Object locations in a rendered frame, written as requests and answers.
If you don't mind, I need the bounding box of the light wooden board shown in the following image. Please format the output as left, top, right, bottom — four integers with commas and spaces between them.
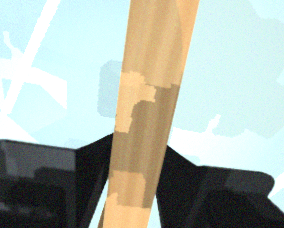
103, 0, 200, 228

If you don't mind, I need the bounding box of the wooden post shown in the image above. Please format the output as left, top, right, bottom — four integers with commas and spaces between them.
97, 201, 106, 228

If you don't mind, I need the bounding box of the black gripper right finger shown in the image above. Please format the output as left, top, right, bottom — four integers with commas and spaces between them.
156, 145, 275, 228

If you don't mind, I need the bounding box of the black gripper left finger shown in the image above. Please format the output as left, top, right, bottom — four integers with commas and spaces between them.
0, 132, 114, 228

